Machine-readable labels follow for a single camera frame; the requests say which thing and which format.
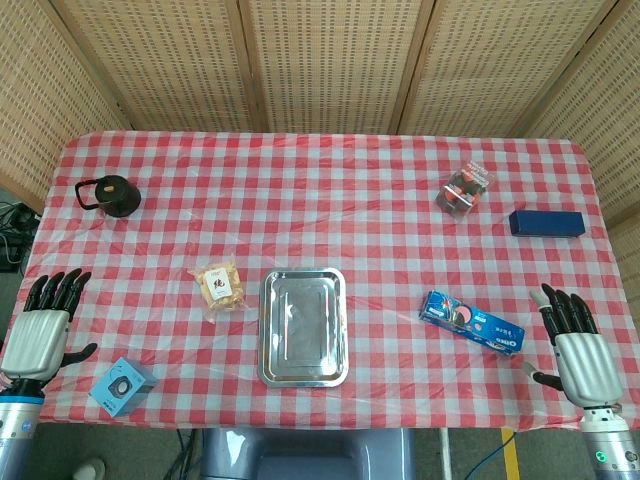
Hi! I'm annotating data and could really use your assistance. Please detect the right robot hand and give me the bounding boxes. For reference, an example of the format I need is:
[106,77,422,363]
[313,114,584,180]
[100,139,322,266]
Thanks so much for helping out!
[522,283,625,409]

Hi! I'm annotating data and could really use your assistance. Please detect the red white checkered tablecloth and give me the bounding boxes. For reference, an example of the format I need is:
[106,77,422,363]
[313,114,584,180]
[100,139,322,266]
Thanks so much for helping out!
[22,130,640,434]

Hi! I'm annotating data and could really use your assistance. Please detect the snack bag with crackers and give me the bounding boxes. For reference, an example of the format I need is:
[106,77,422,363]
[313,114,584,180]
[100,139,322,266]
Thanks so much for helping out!
[187,253,248,324]

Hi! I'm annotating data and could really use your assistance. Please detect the black cables on floor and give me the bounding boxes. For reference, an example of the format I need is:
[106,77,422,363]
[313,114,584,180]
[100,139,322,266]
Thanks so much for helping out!
[0,199,44,274]

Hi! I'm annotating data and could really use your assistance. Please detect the light blue speaker box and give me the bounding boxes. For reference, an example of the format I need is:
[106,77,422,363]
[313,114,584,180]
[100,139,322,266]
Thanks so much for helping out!
[88,356,159,418]

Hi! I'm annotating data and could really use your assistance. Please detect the woven bamboo folding screen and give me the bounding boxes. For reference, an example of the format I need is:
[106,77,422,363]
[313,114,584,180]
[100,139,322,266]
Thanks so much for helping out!
[0,0,640,321]

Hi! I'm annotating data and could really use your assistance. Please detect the blue Oreo cookie box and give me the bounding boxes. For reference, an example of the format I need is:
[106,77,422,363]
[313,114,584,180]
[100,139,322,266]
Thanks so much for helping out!
[418,289,526,357]

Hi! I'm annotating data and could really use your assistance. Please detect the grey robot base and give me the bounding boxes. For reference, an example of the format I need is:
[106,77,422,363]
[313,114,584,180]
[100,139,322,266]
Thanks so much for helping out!
[199,427,416,480]

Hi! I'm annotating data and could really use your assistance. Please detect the black cast iron teapot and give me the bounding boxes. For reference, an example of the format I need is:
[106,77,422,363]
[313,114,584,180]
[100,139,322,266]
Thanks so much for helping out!
[74,174,143,219]

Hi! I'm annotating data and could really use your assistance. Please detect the clear box of red-black items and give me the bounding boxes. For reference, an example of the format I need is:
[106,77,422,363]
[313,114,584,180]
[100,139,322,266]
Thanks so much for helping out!
[435,158,496,219]

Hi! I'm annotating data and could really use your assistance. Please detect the white shoe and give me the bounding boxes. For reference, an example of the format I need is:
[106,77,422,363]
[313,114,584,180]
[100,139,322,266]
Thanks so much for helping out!
[72,458,107,480]

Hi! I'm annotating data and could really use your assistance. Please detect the silver metal tray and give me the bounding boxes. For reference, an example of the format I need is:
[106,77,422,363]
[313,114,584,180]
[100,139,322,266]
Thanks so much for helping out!
[257,267,349,389]

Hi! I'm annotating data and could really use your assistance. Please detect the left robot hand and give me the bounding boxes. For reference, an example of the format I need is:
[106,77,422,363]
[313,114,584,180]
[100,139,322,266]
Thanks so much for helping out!
[0,268,99,393]

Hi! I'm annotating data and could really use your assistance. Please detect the dark blue long box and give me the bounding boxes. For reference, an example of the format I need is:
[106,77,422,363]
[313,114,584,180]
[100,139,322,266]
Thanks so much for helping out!
[508,209,587,239]

